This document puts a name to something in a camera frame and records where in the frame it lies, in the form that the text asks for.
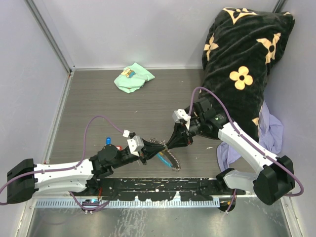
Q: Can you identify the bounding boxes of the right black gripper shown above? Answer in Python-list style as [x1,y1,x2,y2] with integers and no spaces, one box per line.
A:
[166,117,204,150]

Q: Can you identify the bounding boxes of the blue handled key ring organizer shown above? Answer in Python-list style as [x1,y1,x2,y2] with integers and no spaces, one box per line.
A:
[149,138,181,171]

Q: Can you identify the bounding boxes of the key with blue tag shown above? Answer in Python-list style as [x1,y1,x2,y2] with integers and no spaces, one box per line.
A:
[105,137,111,145]

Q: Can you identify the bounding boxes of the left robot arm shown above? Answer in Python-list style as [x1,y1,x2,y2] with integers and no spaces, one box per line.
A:
[4,136,165,204]

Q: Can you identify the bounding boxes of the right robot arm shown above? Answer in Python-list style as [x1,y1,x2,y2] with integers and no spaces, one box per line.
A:
[166,98,295,205]

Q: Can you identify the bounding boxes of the mint green cloth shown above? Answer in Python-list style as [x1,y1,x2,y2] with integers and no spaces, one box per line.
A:
[114,63,155,94]

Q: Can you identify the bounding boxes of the lavender cloth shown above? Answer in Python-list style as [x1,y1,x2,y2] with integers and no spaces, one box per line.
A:
[217,101,284,171]

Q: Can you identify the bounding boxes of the black floral blanket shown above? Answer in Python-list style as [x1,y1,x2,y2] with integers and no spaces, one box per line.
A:
[199,7,295,140]

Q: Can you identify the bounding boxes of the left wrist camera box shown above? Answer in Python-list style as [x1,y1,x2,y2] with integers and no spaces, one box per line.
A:
[127,135,144,156]

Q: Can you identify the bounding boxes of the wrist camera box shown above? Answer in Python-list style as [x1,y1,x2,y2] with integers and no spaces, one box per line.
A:
[172,109,191,130]
[127,135,144,156]

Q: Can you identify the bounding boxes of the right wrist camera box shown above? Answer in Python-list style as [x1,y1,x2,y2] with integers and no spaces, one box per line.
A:
[172,109,191,130]

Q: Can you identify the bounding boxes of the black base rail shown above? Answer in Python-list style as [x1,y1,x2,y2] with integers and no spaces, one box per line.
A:
[74,178,234,201]

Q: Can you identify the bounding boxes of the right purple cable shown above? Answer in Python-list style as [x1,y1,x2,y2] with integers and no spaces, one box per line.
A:
[187,86,305,213]

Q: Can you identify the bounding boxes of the purple cable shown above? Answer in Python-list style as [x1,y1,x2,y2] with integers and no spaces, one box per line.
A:
[0,115,125,213]
[187,86,305,213]

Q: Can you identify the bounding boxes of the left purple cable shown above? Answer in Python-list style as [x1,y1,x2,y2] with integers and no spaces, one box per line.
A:
[0,115,125,213]

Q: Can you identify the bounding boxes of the aluminium corner post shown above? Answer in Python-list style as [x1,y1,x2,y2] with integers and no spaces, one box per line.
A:
[25,0,76,74]

